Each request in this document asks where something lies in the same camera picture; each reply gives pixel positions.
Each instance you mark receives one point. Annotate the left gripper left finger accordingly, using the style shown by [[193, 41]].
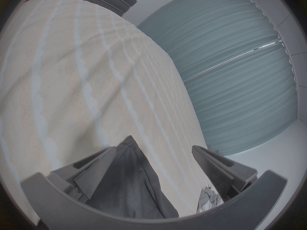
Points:
[[96, 171]]

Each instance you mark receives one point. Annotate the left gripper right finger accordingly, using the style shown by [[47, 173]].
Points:
[[223, 174]]

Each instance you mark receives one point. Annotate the black T-shirt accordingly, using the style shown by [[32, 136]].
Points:
[[124, 181]]

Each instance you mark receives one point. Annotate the pile of clothes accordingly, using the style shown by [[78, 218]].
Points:
[[208, 198]]

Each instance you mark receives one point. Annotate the grey bedside table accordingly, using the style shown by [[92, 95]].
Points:
[[220, 152]]

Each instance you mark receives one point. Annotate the bed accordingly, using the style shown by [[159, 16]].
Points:
[[84, 80]]

